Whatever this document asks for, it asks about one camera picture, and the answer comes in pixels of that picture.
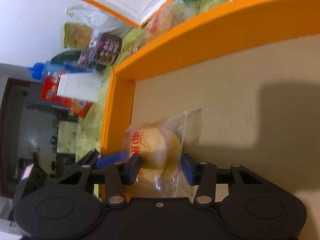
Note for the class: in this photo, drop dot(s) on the purple-lid tin can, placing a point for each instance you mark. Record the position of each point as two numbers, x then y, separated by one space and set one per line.
108 48

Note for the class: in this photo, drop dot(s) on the orange cardboard box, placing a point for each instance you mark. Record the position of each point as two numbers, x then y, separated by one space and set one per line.
237 92

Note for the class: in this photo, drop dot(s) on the blue water bottle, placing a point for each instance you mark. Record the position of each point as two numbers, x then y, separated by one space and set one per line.
50 70

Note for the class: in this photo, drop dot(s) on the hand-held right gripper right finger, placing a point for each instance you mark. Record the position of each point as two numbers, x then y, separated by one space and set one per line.
188 171

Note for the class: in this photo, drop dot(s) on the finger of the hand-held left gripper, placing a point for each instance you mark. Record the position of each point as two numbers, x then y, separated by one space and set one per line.
110 160

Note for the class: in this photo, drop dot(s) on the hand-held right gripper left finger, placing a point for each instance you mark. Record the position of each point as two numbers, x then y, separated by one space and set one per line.
133 170

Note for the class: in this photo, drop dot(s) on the dark green bag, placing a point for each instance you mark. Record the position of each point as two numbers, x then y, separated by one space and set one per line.
65 56

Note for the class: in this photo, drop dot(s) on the yellow packet green top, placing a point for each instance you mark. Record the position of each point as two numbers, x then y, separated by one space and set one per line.
75 36

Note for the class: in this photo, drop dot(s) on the round pastry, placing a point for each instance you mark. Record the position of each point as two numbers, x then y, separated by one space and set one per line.
155 142
160 22

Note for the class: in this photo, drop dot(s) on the clear plastic bag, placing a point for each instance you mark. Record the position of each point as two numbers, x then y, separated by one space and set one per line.
97 17

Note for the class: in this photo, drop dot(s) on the red snack bag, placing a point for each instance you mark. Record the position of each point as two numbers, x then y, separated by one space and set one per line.
50 90

